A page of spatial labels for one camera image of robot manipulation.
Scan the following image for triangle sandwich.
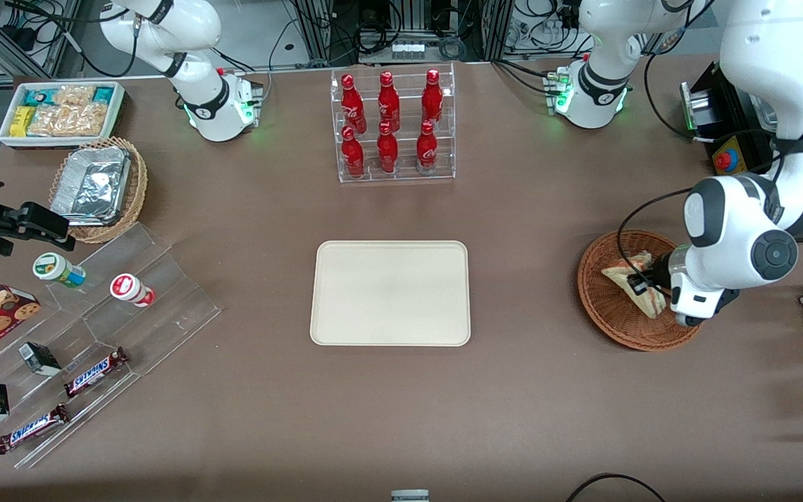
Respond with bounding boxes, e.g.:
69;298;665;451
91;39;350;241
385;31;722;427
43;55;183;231
602;251;668;320

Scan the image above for round brown wicker basket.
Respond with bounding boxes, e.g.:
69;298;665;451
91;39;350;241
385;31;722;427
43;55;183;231
577;230;705;351

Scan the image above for light wicker basket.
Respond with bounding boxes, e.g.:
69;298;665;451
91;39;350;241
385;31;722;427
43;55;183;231
48;137;148;244

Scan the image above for beige rectangular tray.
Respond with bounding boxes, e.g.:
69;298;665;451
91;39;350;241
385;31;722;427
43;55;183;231
309;241;471;347

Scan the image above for green label yogurt cup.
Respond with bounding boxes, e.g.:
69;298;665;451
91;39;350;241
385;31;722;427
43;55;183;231
32;252;86;289

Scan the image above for aluminium foil containers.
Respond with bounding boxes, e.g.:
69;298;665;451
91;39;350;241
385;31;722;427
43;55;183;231
51;146;132;227

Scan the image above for white snack bin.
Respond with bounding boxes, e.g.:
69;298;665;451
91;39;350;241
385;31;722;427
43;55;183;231
0;81;127;149

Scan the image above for red label yogurt cup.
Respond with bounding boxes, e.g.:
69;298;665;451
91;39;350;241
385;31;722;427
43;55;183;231
109;273;156;308

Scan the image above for large clear cracker bag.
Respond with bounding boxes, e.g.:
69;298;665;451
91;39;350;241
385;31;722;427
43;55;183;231
27;103;110;138

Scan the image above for small black box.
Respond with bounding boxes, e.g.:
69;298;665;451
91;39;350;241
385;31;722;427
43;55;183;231
18;342;62;377

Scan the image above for clear acrylic stepped display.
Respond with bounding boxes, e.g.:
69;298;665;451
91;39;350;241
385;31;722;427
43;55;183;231
0;222;222;469

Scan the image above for Snickers bar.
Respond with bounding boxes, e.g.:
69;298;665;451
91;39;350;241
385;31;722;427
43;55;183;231
0;403;70;455
63;347;129;399

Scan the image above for small clear cracker bag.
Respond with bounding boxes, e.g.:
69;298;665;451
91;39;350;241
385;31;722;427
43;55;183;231
53;84;97;107

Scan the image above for black machine with yellow panel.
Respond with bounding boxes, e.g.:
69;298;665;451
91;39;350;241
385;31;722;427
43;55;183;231
679;28;803;242

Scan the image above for red cola bottle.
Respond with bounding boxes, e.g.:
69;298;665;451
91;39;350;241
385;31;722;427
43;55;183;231
376;122;399;174
422;68;444;126
416;120;438;174
341;74;368;135
378;71;401;132
341;125;366;178

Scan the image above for clear acrylic bottle rack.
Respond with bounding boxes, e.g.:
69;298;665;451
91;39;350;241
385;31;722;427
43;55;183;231
330;63;457;184

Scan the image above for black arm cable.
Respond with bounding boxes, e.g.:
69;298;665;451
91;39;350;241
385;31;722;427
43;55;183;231
616;0;803;280

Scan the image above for black cable loop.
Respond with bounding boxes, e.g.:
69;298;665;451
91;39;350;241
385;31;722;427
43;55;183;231
566;473;667;502

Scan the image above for aluminium frame post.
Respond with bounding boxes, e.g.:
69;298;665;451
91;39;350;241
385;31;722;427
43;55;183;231
482;0;514;62
304;0;336;67

